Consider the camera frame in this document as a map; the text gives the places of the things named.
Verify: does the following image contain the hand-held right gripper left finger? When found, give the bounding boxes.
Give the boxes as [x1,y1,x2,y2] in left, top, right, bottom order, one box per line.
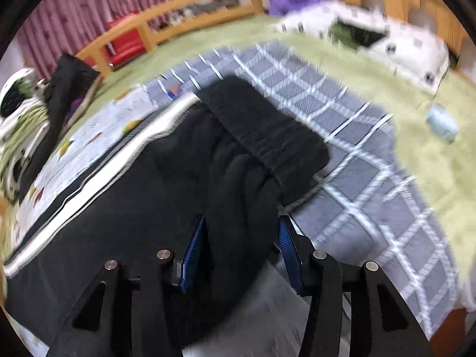
[48,216,208,357]

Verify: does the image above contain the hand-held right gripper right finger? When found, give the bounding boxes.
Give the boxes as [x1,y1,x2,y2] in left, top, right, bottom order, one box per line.
[278,215,435,357]

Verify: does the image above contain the black pants with white stripe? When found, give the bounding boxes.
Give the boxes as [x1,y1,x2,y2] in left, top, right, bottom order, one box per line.
[4,76,330,350]

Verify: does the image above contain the blue checked blanket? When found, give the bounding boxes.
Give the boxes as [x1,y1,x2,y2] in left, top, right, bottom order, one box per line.
[145,43,462,339]

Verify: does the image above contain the grey checked fruit-print blanket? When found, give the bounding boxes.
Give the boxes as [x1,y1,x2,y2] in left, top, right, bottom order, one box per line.
[0,15,476,307]

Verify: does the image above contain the light blue small object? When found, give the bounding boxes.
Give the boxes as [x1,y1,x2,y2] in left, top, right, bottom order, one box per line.
[426,104,460,143]

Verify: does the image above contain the folded white green quilt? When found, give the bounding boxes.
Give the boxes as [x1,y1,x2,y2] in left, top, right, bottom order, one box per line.
[0,68,53,202]

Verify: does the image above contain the black clothes pile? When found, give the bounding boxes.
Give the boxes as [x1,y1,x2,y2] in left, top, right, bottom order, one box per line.
[22,53,102,194]

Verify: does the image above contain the red chair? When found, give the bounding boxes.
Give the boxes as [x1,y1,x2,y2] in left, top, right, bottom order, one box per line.
[106,13,148,69]

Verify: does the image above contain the white dotted pillow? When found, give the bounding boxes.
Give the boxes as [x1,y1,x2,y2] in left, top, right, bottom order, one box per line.
[268,0,451,94]

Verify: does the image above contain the grey white cloth pile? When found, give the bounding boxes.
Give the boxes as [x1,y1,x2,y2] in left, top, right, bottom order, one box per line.
[158,0,240,28]

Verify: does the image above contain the pink curtain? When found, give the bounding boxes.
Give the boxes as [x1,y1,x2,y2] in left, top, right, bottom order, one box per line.
[17,0,203,79]

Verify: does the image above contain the wooden bed frame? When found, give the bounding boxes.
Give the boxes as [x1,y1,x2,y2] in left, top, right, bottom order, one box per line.
[74,0,473,79]

